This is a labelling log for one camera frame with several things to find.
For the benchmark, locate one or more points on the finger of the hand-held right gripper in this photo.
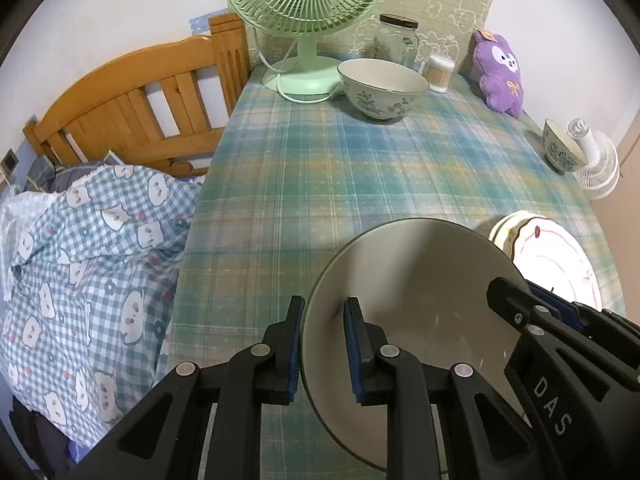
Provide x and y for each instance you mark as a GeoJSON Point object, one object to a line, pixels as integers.
{"type": "Point", "coordinates": [560, 310]}
{"type": "Point", "coordinates": [505, 295]}

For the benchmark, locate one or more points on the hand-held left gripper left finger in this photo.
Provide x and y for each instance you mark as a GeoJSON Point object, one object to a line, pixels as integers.
{"type": "Point", "coordinates": [295, 350]}

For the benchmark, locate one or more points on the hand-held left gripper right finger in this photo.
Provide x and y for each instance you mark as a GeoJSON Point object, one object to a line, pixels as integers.
{"type": "Point", "coordinates": [354, 350]}

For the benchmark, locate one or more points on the white plate with red pattern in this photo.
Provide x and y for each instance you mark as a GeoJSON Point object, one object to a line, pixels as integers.
{"type": "Point", "coordinates": [555, 260]}

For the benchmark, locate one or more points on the large yellow floral plate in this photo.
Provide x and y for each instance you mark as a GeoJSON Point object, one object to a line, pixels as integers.
{"type": "Point", "coordinates": [500, 235]}

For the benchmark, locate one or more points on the cream floral bowl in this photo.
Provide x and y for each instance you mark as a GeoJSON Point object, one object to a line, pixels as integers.
{"type": "Point", "coordinates": [380, 100]}
{"type": "Point", "coordinates": [425, 285]}
{"type": "Point", "coordinates": [555, 152]}

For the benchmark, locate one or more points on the beige door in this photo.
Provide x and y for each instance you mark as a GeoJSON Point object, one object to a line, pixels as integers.
{"type": "Point", "coordinates": [625, 240]}

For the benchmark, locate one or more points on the white clip fan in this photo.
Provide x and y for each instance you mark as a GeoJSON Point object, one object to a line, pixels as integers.
{"type": "Point", "coordinates": [600, 170]}

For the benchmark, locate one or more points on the purple plush bunny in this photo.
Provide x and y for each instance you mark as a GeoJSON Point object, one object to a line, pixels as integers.
{"type": "Point", "coordinates": [500, 85]}

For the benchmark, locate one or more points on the cotton swab container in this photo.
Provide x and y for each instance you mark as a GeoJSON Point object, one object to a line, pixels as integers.
{"type": "Point", "coordinates": [440, 77]}

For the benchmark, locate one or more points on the blue checked printed blanket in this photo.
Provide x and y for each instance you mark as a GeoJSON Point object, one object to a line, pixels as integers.
{"type": "Point", "coordinates": [75, 260]}

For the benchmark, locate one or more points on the green desk fan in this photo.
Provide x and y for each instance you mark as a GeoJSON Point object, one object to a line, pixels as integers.
{"type": "Point", "coordinates": [310, 80]}

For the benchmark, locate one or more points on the glass jar with dark lid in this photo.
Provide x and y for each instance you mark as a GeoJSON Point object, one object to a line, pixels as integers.
{"type": "Point", "coordinates": [395, 42]}

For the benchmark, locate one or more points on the grey pillow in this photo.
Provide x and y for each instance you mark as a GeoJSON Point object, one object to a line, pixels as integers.
{"type": "Point", "coordinates": [55, 177]}

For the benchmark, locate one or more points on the green printed board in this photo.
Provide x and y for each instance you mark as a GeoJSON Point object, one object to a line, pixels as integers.
{"type": "Point", "coordinates": [440, 0]}

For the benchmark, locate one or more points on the wooden headboard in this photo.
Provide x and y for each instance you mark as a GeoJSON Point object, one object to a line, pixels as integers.
{"type": "Point", "coordinates": [125, 65]}

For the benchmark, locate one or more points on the blue wall sticker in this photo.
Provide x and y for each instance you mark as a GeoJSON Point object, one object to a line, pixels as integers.
{"type": "Point", "coordinates": [205, 21]}

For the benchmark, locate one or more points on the wall socket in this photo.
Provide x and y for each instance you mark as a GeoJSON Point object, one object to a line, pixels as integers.
{"type": "Point", "coordinates": [9, 160]}

